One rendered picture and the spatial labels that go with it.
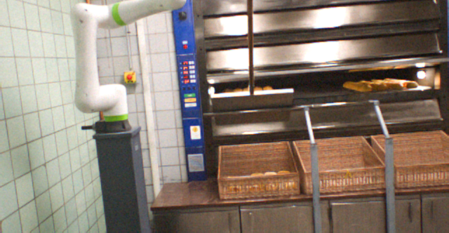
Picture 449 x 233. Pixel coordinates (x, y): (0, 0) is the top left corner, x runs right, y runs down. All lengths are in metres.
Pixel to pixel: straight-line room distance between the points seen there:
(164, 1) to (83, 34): 0.42
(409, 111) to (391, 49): 0.51
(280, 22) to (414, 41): 1.04
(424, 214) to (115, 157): 2.03
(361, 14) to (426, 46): 0.56
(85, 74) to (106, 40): 1.29
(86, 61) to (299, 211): 1.66
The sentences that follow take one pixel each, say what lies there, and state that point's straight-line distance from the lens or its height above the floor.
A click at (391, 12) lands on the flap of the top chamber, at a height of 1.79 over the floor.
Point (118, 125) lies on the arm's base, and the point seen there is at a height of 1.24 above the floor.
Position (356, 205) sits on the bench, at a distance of 2.77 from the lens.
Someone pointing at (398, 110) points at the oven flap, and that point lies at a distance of 3.31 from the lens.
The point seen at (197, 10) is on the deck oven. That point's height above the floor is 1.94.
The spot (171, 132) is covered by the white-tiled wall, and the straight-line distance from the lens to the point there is 3.13.
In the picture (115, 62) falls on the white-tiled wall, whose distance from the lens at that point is 3.19.
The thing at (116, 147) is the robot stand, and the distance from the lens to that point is 2.06.
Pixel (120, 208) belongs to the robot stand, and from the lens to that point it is 2.16.
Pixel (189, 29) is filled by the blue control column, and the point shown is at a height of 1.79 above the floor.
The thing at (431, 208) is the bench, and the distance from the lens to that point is 2.96.
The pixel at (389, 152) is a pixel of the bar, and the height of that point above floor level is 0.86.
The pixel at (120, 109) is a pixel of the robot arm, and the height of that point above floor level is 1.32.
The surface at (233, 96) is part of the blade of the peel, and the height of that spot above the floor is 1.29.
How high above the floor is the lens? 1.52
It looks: 7 degrees down
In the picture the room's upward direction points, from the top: 5 degrees counter-clockwise
